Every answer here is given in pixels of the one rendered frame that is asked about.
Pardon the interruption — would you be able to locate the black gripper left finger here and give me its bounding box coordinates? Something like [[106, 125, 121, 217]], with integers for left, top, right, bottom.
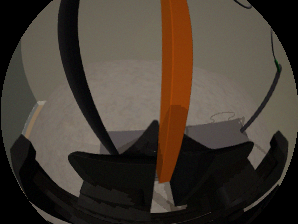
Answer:
[[68, 120, 158, 206]]

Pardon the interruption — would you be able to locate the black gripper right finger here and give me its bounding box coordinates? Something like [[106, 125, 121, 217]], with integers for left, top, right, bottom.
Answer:
[[169, 135, 254, 206]]

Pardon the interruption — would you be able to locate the orange handle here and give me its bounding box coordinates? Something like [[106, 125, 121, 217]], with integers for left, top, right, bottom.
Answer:
[[156, 0, 193, 184]]

